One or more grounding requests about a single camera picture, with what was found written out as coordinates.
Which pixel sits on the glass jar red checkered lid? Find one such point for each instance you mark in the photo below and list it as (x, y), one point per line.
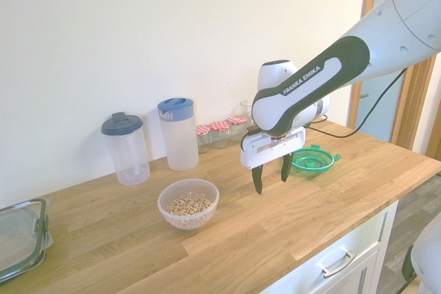
(203, 139)
(220, 135)
(237, 128)

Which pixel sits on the clear pitcher light blue lid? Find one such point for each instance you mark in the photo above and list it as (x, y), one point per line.
(181, 139)

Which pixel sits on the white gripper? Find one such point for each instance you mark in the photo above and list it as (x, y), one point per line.
(268, 151)

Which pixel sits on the tall clear drinking glass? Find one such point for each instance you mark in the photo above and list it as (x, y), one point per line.
(245, 109)

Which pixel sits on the green round container lid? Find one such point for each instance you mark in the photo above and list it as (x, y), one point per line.
(311, 161)

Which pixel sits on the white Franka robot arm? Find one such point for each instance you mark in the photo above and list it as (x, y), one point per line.
(386, 29)

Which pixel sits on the wooden door frame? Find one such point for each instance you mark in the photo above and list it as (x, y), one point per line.
(418, 101)

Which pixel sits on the clear plastic bowl with cereal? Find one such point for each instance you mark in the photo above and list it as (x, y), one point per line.
(187, 206)

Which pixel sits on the clear pitcher dark blue lid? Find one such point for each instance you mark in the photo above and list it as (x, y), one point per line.
(129, 156)

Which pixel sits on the rectangular container with clip lid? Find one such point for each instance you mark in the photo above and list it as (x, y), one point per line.
(19, 235)

